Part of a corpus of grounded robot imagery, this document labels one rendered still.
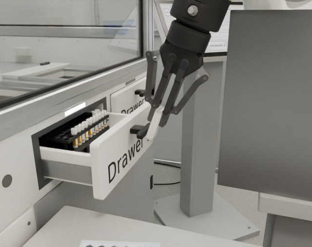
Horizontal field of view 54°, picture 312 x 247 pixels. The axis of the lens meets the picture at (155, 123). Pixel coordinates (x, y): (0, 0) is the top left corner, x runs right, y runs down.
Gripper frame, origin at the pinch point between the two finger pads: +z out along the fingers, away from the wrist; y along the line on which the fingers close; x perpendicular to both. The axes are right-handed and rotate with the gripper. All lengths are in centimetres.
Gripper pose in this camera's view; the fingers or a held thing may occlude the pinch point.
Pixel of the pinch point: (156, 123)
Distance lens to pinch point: 62.1
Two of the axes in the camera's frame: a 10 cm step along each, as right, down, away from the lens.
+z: -3.2, 8.5, 4.1
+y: 8.9, 4.2, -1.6
